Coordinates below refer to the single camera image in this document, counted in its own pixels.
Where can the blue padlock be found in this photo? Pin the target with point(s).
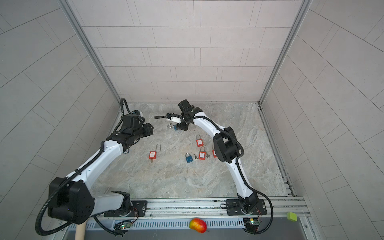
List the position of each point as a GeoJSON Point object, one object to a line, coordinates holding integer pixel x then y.
{"type": "Point", "coordinates": [189, 158]}
{"type": "Point", "coordinates": [173, 126]}

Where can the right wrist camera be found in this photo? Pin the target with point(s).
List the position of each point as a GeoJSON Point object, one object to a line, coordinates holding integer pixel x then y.
{"type": "Point", "coordinates": [174, 119]}

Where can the right circuit board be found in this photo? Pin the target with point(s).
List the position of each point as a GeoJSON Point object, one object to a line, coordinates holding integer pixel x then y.
{"type": "Point", "coordinates": [251, 225]}

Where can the left circuit board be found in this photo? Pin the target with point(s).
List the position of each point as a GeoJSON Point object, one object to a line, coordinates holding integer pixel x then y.
{"type": "Point", "coordinates": [123, 226]}

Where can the mango fruit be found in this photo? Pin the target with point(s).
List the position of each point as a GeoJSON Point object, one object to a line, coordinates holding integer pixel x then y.
{"type": "Point", "coordinates": [198, 225]}

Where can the circuit board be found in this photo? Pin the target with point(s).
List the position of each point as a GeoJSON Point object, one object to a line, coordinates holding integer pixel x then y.
{"type": "Point", "coordinates": [123, 226]}
{"type": "Point", "coordinates": [251, 225]}

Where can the aluminium rail frame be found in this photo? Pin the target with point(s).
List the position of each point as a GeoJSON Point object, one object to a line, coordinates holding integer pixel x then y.
{"type": "Point", "coordinates": [176, 214]}

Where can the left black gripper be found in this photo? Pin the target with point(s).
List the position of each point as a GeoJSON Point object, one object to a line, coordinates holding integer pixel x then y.
{"type": "Point", "coordinates": [147, 129]}

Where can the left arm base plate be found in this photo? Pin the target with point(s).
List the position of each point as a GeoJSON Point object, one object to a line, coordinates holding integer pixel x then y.
{"type": "Point", "coordinates": [137, 209]}

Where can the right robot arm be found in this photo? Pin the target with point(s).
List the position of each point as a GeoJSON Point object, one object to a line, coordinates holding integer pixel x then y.
{"type": "Point", "coordinates": [228, 150]}

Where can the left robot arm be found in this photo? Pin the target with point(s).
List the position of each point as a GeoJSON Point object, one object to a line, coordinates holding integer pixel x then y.
{"type": "Point", "coordinates": [73, 202]}

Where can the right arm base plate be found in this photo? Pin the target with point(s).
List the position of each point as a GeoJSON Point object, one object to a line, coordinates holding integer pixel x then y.
{"type": "Point", "coordinates": [236, 207]}

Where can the beige wooden handle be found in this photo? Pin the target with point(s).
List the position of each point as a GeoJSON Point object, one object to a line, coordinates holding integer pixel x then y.
{"type": "Point", "coordinates": [80, 231]}

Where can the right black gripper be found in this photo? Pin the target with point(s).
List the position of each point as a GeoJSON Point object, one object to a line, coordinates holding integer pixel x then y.
{"type": "Point", "coordinates": [182, 127]}

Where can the green cube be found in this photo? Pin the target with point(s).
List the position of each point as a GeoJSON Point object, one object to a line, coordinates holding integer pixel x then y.
{"type": "Point", "coordinates": [292, 217]}

